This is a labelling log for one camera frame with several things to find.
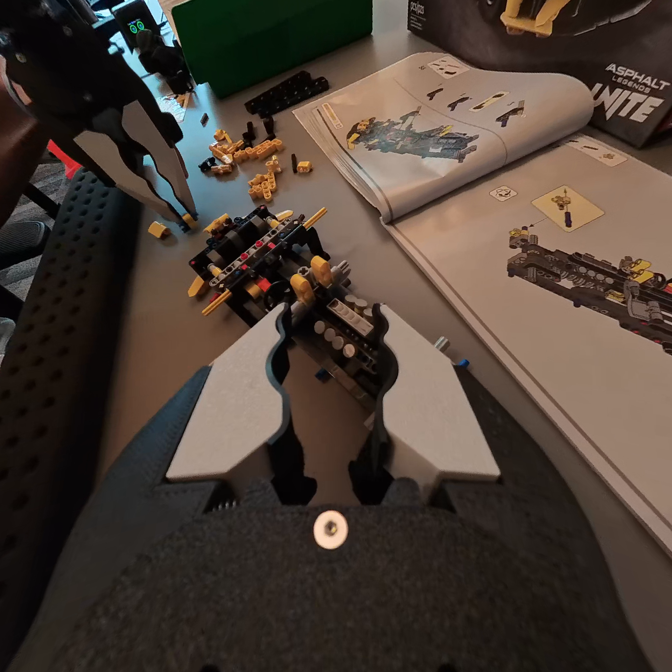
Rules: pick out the black device with green display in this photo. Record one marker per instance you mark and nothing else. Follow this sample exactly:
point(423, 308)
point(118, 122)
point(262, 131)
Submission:
point(134, 26)

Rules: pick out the green plastic bin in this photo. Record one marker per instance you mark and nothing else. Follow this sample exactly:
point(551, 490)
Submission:
point(273, 42)

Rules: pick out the pile of yellow lego pieces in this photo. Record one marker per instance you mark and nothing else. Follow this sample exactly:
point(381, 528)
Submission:
point(257, 152)

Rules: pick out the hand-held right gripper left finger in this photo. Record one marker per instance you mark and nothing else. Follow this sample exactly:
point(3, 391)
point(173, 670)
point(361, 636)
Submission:
point(231, 404)

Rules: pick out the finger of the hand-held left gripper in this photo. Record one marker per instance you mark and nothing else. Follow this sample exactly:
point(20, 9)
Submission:
point(131, 178)
point(173, 178)

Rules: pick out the lego set box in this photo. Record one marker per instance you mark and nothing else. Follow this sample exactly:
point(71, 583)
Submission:
point(525, 52)

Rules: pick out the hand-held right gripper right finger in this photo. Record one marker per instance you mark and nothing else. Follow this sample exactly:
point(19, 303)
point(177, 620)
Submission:
point(435, 414)

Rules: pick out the open instruction booklet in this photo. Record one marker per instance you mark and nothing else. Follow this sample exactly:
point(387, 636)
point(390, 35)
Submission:
point(525, 367)

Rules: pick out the black lego beam stack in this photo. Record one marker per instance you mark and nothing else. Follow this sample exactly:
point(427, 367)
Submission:
point(286, 94)

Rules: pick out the yellow curved lego panel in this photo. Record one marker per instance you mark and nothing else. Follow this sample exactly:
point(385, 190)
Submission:
point(159, 229)

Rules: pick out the black yellow lego car chassis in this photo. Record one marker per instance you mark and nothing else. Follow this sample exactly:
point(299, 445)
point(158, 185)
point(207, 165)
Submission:
point(252, 252)

